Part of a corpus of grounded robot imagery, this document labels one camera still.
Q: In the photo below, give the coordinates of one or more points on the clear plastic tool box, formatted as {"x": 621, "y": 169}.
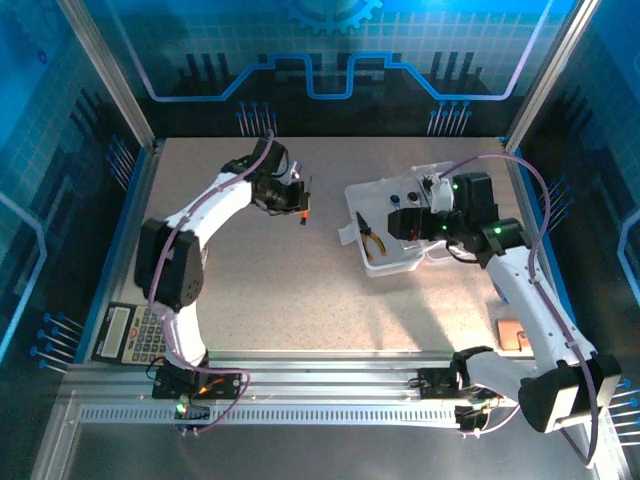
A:
{"x": 395, "y": 260}

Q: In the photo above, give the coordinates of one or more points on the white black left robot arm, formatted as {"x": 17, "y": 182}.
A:
{"x": 220, "y": 200}

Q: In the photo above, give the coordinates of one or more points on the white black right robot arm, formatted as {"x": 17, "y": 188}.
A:
{"x": 520, "y": 290}

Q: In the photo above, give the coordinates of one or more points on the blue white small object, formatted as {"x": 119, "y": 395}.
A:
{"x": 502, "y": 294}

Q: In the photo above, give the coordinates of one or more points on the brown flat block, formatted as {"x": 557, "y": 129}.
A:
{"x": 512, "y": 335}

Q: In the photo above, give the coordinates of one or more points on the aluminium base beam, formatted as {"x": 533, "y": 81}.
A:
{"x": 325, "y": 380}

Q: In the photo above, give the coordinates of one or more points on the small circuit board green light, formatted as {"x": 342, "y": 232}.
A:
{"x": 470, "y": 417}
{"x": 192, "y": 411}

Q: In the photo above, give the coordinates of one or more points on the black grey desk calculator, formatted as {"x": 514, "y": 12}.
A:
{"x": 115, "y": 330}

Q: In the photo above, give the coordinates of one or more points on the grey metal plate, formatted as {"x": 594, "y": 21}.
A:
{"x": 325, "y": 455}

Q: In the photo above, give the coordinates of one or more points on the aluminium side rail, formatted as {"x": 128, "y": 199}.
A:
{"x": 522, "y": 200}
{"x": 148, "y": 172}

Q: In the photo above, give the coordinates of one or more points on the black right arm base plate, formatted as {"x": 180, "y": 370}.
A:
{"x": 435, "y": 382}

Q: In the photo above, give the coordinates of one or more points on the aluminium frame post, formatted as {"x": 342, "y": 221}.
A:
{"x": 554, "y": 65}
{"x": 106, "y": 65}

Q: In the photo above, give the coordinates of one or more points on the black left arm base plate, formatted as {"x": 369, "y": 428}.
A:
{"x": 225, "y": 385}

